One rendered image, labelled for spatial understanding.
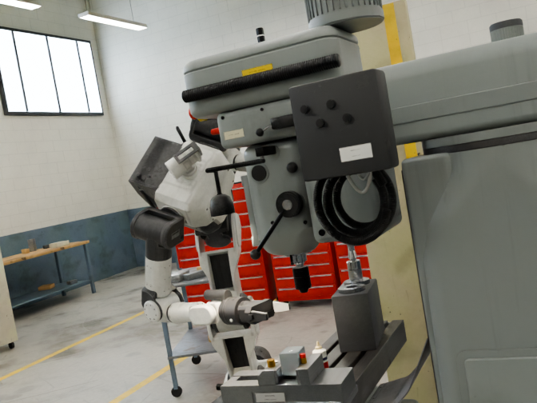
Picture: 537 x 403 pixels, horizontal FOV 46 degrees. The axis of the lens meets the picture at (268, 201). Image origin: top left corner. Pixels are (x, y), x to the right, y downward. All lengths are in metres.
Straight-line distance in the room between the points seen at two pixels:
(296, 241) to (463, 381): 0.55
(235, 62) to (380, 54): 1.86
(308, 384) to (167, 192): 0.86
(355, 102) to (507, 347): 0.65
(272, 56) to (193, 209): 0.70
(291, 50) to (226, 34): 10.51
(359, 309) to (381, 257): 1.51
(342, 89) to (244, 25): 10.68
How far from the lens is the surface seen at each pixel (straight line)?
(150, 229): 2.16
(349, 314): 2.10
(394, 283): 3.59
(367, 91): 1.35
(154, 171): 2.27
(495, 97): 1.57
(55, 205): 11.97
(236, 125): 1.74
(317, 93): 1.39
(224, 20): 12.23
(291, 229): 1.73
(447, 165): 1.53
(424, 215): 1.55
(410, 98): 1.60
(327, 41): 1.65
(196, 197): 2.17
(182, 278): 4.88
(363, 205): 1.63
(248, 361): 2.62
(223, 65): 1.76
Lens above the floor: 1.56
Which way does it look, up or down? 3 degrees down
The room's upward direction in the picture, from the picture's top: 10 degrees counter-clockwise
